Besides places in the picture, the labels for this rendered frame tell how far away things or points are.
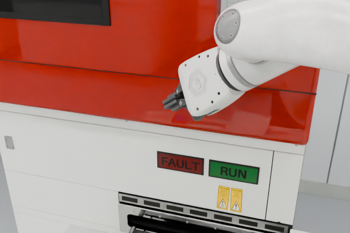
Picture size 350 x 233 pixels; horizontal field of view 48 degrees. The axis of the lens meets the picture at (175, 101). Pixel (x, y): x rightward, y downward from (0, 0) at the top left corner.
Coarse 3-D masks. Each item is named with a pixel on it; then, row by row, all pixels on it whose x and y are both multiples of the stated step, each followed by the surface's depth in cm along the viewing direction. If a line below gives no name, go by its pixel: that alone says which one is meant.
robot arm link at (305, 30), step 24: (264, 0) 48; (288, 0) 46; (312, 0) 45; (336, 0) 45; (216, 24) 53; (240, 24) 49; (264, 24) 46; (288, 24) 45; (312, 24) 44; (336, 24) 44; (240, 48) 50; (264, 48) 47; (288, 48) 45; (312, 48) 44; (336, 48) 44
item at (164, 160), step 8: (160, 160) 96; (168, 160) 96; (176, 160) 95; (184, 160) 94; (192, 160) 94; (200, 160) 93; (168, 168) 97; (176, 168) 96; (184, 168) 95; (192, 168) 95; (200, 168) 94
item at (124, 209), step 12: (120, 204) 105; (132, 204) 105; (120, 216) 107; (144, 216) 104; (156, 216) 103; (168, 216) 102; (180, 216) 101; (192, 216) 101; (120, 228) 109; (156, 228) 107; (204, 228) 100; (216, 228) 99; (228, 228) 98; (240, 228) 97; (252, 228) 97
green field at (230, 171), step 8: (216, 168) 93; (224, 168) 92; (232, 168) 91; (240, 168) 91; (248, 168) 90; (224, 176) 93; (232, 176) 92; (240, 176) 92; (248, 176) 91; (256, 176) 90
